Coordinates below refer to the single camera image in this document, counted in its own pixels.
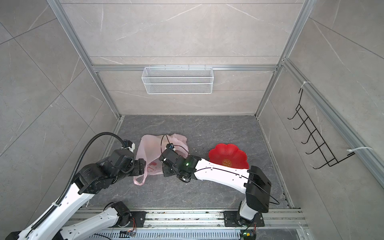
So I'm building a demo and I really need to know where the pink plastic bag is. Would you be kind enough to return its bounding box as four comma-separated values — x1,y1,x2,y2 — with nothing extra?
133,134,189,186

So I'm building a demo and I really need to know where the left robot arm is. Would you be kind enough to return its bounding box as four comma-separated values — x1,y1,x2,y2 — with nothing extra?
6,149,146,240

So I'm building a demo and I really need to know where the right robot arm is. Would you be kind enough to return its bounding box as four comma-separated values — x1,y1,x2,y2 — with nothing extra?
159,149,272,222

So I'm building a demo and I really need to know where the red flower-shaped plate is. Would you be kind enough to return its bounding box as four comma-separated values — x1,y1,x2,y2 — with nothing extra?
209,143,249,169

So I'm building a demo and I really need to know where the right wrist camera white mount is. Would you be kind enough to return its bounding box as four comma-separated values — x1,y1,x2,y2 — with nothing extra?
166,143,176,152

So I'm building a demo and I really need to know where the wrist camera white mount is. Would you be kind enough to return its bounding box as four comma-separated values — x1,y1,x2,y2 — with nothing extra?
166,143,176,152
122,140,136,153

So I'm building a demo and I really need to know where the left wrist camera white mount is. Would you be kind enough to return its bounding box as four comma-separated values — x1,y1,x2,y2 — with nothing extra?
122,140,136,153

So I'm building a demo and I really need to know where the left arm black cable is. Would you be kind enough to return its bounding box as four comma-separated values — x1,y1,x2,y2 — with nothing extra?
25,132,125,238

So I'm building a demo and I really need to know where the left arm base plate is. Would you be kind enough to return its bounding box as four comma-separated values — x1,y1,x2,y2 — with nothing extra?
117,211,147,229

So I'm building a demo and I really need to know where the white wire mesh basket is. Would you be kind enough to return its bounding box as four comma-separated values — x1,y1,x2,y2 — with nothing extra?
142,67,214,95

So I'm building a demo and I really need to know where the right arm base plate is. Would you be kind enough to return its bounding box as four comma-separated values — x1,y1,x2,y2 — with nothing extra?
223,211,265,227

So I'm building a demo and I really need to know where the aluminium mounting rail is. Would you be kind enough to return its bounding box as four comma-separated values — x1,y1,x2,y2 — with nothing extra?
58,209,309,231

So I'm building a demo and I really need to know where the black wire hook rack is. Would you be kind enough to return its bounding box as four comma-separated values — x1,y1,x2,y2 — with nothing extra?
287,89,355,170

